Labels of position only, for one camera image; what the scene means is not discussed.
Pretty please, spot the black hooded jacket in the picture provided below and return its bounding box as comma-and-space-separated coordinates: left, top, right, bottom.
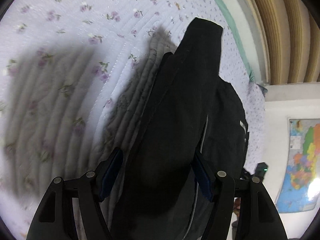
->
111, 18, 248, 239

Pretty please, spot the person right hand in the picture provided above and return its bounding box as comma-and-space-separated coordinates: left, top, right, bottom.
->
232, 198, 241, 228

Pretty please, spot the floral quilted bedspread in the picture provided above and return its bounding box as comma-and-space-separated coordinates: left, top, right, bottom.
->
1, 0, 264, 239

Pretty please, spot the green bed sheet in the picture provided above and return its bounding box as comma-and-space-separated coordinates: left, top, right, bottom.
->
214, 0, 270, 87

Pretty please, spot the colourful wall map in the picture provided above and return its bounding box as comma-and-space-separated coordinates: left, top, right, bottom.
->
276, 119, 319, 213

